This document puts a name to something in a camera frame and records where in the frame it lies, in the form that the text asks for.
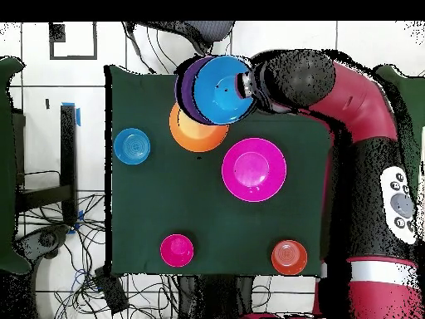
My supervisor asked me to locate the orange cup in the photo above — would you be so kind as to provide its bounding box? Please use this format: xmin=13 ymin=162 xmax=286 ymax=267
xmin=271 ymin=239 xmax=309 ymax=276

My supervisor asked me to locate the tangle of cables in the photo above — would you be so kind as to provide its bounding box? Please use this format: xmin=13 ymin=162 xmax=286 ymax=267
xmin=16 ymin=194 xmax=180 ymax=319

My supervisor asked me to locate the black metal frame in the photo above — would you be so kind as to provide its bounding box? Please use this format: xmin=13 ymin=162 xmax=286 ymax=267
xmin=14 ymin=104 xmax=79 ymax=227

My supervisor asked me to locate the grey office chair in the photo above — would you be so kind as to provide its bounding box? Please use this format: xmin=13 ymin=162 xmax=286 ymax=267
xmin=124 ymin=21 xmax=237 ymax=64

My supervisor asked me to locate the small crimson bowl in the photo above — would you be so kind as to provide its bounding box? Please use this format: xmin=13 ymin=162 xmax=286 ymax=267
xmin=159 ymin=233 xmax=195 ymax=268

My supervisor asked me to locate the large orange bowl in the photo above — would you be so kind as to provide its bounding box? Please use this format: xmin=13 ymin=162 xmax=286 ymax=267
xmin=169 ymin=102 xmax=230 ymax=153

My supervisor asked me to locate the large pink bowl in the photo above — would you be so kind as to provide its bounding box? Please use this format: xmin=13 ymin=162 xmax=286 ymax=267
xmin=221 ymin=137 xmax=287 ymax=203

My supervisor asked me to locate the purple bowl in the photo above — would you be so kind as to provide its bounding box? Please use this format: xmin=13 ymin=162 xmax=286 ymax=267
xmin=174 ymin=56 xmax=217 ymax=126

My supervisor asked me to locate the dark green tablecloth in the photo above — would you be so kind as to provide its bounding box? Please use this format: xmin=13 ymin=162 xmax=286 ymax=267
xmin=104 ymin=64 xmax=333 ymax=278

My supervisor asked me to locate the blue bowl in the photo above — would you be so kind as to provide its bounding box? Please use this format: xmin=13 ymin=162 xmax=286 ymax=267
xmin=193 ymin=55 xmax=257 ymax=126

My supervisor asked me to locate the black chair base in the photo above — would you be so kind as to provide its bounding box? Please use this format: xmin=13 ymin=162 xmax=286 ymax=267
xmin=14 ymin=224 xmax=71 ymax=260

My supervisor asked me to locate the black power strip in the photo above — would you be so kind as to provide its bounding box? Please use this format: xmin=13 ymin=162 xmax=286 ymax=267
xmin=94 ymin=265 xmax=129 ymax=315

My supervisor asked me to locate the blue cup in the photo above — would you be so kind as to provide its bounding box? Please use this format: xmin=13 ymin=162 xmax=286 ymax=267
xmin=113 ymin=127 xmax=151 ymax=166

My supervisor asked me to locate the green cloth on side table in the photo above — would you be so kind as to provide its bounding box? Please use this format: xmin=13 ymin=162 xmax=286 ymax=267
xmin=373 ymin=64 xmax=425 ymax=187
xmin=0 ymin=56 xmax=32 ymax=275

